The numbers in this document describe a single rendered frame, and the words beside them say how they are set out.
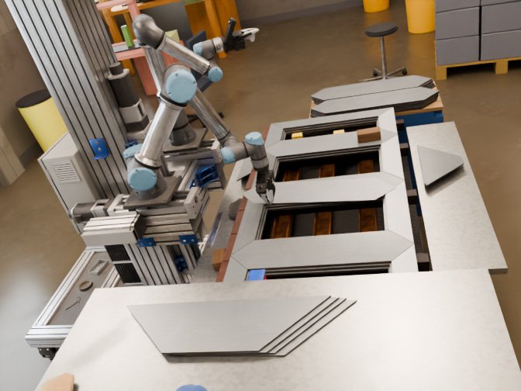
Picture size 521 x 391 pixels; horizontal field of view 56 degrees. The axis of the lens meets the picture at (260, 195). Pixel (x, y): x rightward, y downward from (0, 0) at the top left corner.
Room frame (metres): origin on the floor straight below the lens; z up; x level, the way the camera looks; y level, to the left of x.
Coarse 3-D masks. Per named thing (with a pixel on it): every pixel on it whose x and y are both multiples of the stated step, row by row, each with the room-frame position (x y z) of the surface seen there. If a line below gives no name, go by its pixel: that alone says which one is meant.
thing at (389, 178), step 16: (288, 128) 2.66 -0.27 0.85; (304, 128) 2.63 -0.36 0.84; (320, 128) 2.59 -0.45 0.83; (288, 160) 2.32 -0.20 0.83; (304, 160) 2.29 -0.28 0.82; (336, 176) 2.00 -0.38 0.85; (352, 176) 1.96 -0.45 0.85; (368, 176) 1.92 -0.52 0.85; (384, 176) 1.89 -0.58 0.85; (272, 208) 1.91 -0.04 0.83; (288, 208) 1.88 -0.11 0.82; (384, 208) 1.68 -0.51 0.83; (272, 272) 1.47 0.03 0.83; (288, 272) 1.44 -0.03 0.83; (304, 272) 1.42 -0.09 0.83; (320, 272) 1.40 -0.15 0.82; (336, 272) 1.38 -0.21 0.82
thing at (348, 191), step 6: (342, 180) 1.95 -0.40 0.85; (348, 180) 1.94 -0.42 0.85; (354, 180) 1.92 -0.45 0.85; (342, 186) 1.90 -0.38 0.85; (348, 186) 1.88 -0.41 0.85; (354, 186) 1.87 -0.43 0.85; (342, 192) 1.85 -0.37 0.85; (348, 192) 1.84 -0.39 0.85; (354, 192) 1.82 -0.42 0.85; (342, 198) 1.81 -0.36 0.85; (348, 198) 1.79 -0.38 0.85; (354, 198) 1.78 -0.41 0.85
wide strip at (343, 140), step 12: (348, 132) 2.41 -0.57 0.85; (384, 132) 2.30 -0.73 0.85; (276, 144) 2.49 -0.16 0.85; (288, 144) 2.45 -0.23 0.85; (300, 144) 2.41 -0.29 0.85; (312, 144) 2.37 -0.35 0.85; (324, 144) 2.34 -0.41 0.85; (336, 144) 2.30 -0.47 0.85; (348, 144) 2.27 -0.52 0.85; (360, 144) 2.24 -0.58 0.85; (372, 144) 2.20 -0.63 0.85; (276, 156) 2.35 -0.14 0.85
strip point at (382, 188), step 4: (376, 180) 1.87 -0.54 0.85; (380, 180) 1.86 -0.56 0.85; (376, 184) 1.84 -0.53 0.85; (380, 184) 1.83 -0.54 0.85; (384, 184) 1.83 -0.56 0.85; (388, 184) 1.82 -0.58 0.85; (376, 188) 1.81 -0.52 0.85; (380, 188) 1.80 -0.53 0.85; (384, 188) 1.80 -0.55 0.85; (388, 188) 1.79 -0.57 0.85; (392, 188) 1.78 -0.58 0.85; (376, 192) 1.78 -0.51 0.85; (380, 192) 1.77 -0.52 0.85; (384, 192) 1.76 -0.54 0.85; (376, 196) 1.75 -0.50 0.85; (380, 196) 1.74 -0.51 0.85
